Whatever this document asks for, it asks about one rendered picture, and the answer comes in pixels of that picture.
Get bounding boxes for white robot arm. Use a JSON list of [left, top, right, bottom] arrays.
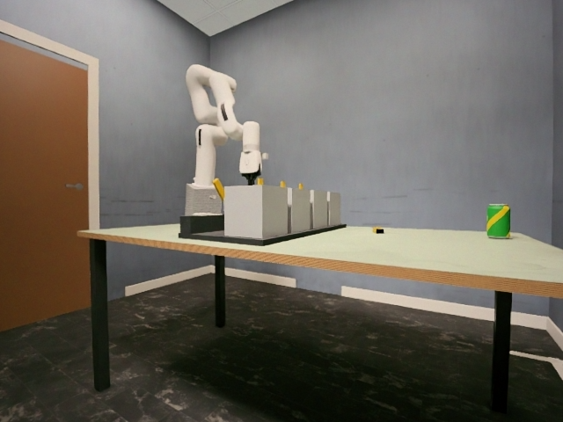
[[186, 65, 260, 189]]

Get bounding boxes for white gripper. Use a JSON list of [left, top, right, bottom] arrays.
[[240, 150, 262, 186]]

